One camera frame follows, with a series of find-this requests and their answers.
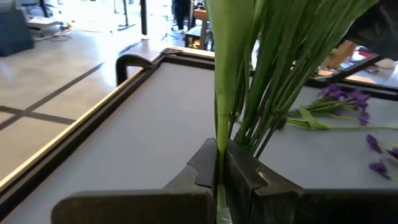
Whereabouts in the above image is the black curved bracket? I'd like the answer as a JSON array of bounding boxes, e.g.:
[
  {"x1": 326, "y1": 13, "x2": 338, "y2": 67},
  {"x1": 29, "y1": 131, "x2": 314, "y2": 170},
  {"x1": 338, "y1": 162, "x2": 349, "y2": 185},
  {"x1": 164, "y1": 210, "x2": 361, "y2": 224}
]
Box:
[{"x1": 115, "y1": 53, "x2": 157, "y2": 88}]

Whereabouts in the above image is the green flower stem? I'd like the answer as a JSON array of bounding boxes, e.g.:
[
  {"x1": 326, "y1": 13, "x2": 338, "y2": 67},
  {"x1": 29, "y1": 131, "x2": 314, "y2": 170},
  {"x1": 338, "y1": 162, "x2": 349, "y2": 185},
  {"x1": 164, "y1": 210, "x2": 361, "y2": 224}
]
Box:
[{"x1": 285, "y1": 105, "x2": 398, "y2": 132}]

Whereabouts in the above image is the red flower bunch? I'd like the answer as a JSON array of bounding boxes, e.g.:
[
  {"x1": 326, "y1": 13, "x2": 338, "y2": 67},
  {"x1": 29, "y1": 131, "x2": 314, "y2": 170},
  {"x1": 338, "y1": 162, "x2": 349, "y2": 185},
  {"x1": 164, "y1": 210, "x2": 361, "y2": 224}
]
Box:
[{"x1": 228, "y1": 0, "x2": 379, "y2": 159}]

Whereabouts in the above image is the black diagonal strut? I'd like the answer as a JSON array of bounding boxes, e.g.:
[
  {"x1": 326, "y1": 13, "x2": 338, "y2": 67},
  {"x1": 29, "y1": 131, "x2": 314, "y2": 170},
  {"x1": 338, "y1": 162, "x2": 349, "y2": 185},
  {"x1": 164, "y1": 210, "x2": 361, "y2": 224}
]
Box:
[{"x1": 316, "y1": 54, "x2": 385, "y2": 84}]

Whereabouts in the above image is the wooden stool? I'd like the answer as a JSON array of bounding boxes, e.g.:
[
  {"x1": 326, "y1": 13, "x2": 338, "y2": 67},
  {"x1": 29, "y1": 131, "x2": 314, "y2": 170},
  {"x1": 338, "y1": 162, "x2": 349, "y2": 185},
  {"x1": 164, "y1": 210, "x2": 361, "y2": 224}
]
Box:
[{"x1": 184, "y1": 8, "x2": 216, "y2": 52}]

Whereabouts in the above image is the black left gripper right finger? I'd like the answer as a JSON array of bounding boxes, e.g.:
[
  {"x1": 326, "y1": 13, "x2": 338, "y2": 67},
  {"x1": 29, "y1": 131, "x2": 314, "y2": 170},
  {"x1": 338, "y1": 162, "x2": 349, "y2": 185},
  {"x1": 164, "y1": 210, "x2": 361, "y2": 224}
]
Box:
[{"x1": 223, "y1": 139, "x2": 398, "y2": 224}]

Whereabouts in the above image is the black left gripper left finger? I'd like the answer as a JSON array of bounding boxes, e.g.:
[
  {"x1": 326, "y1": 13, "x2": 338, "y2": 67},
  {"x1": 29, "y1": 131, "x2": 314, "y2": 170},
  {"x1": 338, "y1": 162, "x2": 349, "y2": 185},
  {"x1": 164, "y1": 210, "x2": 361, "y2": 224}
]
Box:
[{"x1": 50, "y1": 138, "x2": 219, "y2": 224}]

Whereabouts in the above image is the black table frame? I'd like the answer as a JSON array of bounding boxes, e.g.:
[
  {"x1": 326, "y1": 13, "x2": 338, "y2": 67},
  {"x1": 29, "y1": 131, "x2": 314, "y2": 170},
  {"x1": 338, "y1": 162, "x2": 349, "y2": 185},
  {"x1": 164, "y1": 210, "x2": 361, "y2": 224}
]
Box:
[{"x1": 0, "y1": 45, "x2": 398, "y2": 220}]

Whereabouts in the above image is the purple flower bunch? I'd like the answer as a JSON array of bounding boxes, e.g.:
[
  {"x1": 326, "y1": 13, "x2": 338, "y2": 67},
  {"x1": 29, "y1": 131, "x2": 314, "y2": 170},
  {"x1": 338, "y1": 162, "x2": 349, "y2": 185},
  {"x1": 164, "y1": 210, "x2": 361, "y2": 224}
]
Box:
[
  {"x1": 365, "y1": 133, "x2": 398, "y2": 182},
  {"x1": 278, "y1": 83, "x2": 372, "y2": 127}
]

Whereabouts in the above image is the dark blue box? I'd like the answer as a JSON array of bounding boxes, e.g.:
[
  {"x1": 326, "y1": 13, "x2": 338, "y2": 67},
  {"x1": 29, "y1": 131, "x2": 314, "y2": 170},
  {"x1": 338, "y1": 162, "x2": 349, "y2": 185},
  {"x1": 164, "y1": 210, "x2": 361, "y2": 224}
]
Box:
[{"x1": 0, "y1": 8, "x2": 35, "y2": 58}]

